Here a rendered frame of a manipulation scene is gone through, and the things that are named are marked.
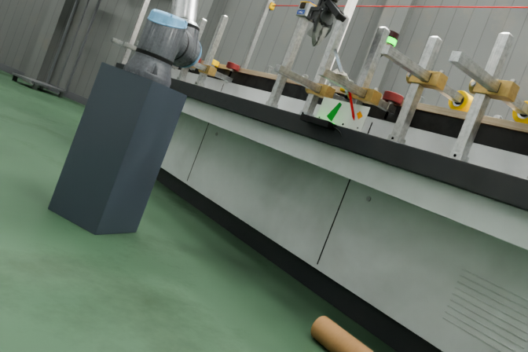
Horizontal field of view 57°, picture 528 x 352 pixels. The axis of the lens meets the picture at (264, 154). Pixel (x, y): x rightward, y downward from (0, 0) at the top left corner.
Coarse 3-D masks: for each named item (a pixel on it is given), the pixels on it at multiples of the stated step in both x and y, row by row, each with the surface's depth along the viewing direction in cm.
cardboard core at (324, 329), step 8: (320, 320) 156; (328, 320) 156; (312, 328) 156; (320, 328) 154; (328, 328) 153; (336, 328) 152; (312, 336) 158; (320, 336) 153; (328, 336) 151; (336, 336) 149; (344, 336) 148; (352, 336) 149; (328, 344) 150; (336, 344) 148; (344, 344) 146; (352, 344) 145; (360, 344) 145
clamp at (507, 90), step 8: (472, 80) 155; (504, 80) 147; (472, 88) 154; (480, 88) 152; (504, 88) 146; (512, 88) 145; (488, 96) 152; (496, 96) 148; (504, 96) 145; (512, 96) 146
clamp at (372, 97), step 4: (364, 88) 188; (368, 92) 186; (372, 92) 184; (376, 92) 185; (348, 96) 195; (352, 96) 192; (356, 96) 190; (368, 96) 185; (372, 96) 184; (376, 96) 186; (380, 96) 187; (360, 100) 189; (364, 100) 187; (368, 100) 185; (372, 100) 185; (376, 100) 186; (372, 104) 189; (376, 104) 187
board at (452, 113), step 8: (224, 64) 313; (240, 72) 297; (248, 72) 289; (256, 72) 283; (264, 72) 278; (288, 80) 259; (336, 88) 230; (424, 104) 191; (432, 112) 188; (440, 112) 185; (448, 112) 182; (456, 112) 180; (464, 112) 177; (488, 120) 170; (496, 120) 168; (504, 120) 165; (504, 128) 166; (512, 128) 163; (520, 128) 161
